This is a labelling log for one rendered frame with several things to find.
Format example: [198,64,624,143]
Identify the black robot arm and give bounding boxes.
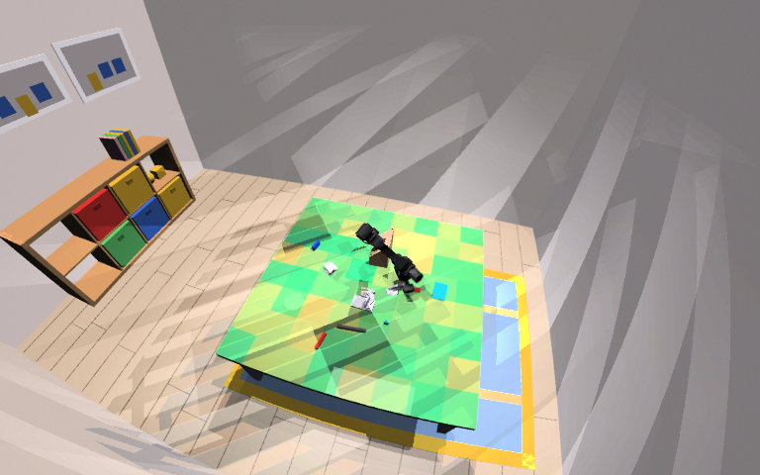
[356,223,424,283]

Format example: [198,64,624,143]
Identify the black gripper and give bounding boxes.
[394,266,416,294]

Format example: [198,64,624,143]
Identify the red flat bar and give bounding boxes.
[314,332,327,350]

